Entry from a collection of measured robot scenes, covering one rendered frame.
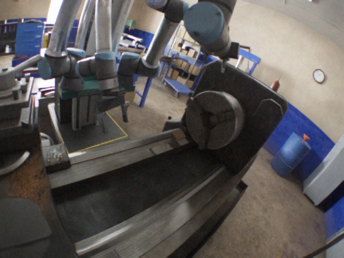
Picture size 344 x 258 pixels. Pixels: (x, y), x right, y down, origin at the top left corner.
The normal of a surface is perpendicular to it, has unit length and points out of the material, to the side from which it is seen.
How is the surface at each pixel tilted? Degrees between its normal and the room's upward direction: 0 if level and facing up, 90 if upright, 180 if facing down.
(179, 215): 0
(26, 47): 90
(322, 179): 90
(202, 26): 88
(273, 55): 90
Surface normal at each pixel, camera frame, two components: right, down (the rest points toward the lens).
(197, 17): -0.48, 0.28
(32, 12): 0.64, 0.60
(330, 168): -0.68, 0.16
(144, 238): 0.36, -0.78
